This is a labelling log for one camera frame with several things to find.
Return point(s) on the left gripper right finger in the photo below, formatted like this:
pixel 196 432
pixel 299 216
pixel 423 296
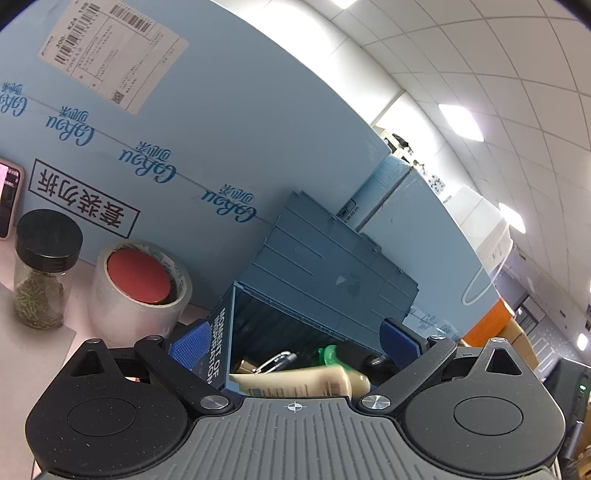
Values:
pixel 400 343

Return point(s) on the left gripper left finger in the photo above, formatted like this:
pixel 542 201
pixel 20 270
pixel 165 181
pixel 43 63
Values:
pixel 189 345

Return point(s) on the green tube white cap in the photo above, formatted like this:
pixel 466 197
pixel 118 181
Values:
pixel 328 357

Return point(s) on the cream lotion tube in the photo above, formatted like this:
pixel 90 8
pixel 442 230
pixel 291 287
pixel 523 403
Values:
pixel 315 382

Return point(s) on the clear tape roll red core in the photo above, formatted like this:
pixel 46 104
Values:
pixel 137 290

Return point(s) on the orange cardboard box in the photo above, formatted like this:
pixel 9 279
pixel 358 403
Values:
pixel 490 325

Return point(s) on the silver clip pen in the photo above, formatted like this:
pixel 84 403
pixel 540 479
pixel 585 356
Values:
pixel 278 362

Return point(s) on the dark blue storage box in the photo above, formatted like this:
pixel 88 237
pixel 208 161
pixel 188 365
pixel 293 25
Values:
pixel 313 283

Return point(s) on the brown cardboard box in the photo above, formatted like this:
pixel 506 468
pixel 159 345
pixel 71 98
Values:
pixel 517 337

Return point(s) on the glass spice jar black lid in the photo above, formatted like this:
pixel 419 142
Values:
pixel 47 247

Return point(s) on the light blue cardboard box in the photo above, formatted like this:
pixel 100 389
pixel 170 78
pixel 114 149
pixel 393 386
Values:
pixel 234 127

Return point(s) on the pink cased phone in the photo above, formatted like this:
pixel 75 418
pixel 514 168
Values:
pixel 11 179

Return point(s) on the white shipping label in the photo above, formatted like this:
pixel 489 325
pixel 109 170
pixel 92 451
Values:
pixel 113 49

